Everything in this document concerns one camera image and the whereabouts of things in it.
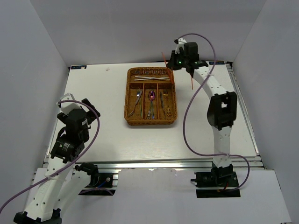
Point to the ornate silver spoon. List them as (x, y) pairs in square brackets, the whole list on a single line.
[(149, 111)]

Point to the gold ornate fork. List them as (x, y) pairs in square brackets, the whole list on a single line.
[(165, 94)]

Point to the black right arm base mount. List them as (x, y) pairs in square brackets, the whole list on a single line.
[(207, 186)]

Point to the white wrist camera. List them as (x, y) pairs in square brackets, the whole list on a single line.
[(179, 44), (67, 107)]

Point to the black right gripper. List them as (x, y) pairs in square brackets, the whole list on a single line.
[(172, 64)]

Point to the iridescent thin fork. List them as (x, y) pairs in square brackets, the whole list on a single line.
[(140, 102)]

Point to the pink handled silver fork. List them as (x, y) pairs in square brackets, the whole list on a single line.
[(161, 100)]

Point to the blue label sticker left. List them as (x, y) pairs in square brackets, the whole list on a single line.
[(78, 67)]

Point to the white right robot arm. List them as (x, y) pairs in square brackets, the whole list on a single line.
[(221, 112)]

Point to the brown wicker cutlery tray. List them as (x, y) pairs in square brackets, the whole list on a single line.
[(147, 79)]

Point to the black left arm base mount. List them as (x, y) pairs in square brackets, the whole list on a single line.
[(100, 183)]

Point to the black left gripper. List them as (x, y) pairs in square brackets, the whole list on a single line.
[(91, 114)]

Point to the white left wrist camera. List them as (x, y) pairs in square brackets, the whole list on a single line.
[(67, 107)]

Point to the iridescent rainbow spoon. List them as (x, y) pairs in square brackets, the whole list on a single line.
[(152, 97)]

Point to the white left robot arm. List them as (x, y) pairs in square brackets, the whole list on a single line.
[(53, 197)]

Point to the blue label sticker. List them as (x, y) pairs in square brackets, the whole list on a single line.
[(216, 62), (78, 67)]

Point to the green handled silver fork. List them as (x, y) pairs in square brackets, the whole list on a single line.
[(136, 103)]

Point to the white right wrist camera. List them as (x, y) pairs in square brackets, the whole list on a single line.
[(179, 44)]

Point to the blue label sticker right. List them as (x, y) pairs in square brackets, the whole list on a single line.
[(216, 62)]

